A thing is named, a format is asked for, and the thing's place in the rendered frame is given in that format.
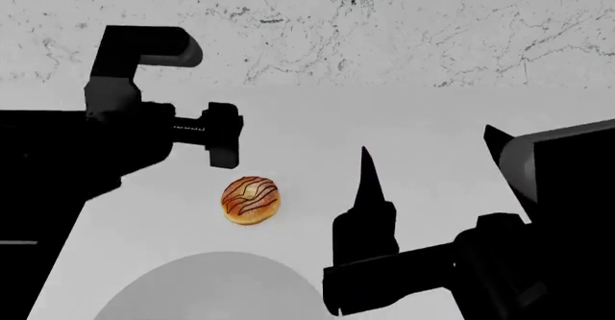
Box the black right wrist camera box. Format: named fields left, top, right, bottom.
left=483, top=118, right=615, bottom=225

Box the round grey plate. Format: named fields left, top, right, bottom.
left=90, top=251, right=333, bottom=320

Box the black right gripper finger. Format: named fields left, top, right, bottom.
left=332, top=145, right=401, bottom=268

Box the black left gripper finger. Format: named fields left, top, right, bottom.
left=201, top=101, right=244, bottom=170

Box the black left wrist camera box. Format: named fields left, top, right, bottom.
left=89, top=25, right=205, bottom=81

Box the round chocolate striped pastry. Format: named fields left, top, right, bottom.
left=220, top=176, right=282, bottom=227

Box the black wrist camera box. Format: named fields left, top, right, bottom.
left=89, top=25, right=205, bottom=81
left=483, top=118, right=615, bottom=225

